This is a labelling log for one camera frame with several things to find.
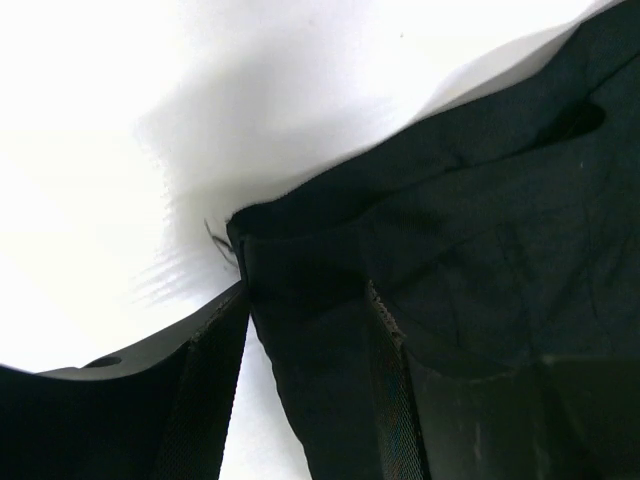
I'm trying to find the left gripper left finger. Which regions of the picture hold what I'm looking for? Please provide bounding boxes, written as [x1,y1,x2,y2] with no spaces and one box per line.
[1,284,249,479]

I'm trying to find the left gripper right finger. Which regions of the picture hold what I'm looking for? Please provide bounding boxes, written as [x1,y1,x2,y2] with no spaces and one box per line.
[366,288,639,479]

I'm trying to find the black pleated skirt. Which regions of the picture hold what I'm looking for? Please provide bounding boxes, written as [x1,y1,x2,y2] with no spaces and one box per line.
[227,1,639,479]

